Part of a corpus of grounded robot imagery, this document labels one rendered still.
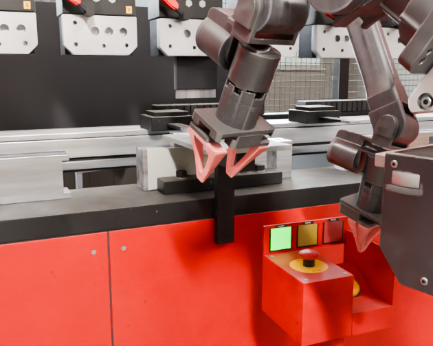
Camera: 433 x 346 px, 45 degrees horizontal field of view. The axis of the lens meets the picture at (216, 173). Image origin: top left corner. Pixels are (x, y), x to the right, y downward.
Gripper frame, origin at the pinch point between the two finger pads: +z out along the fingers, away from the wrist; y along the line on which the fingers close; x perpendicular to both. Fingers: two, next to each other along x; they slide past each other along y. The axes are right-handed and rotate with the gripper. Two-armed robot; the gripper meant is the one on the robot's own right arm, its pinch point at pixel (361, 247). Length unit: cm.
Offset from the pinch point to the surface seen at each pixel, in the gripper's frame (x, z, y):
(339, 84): -100, 3, 94
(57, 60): 21, -14, 102
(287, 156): -13.1, -2.5, 35.3
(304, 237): 4.3, 2.6, 10.9
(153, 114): 9, -7, 65
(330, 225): -2.0, 0.8, 9.7
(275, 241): 10.7, 2.4, 12.7
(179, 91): 12, -19, 48
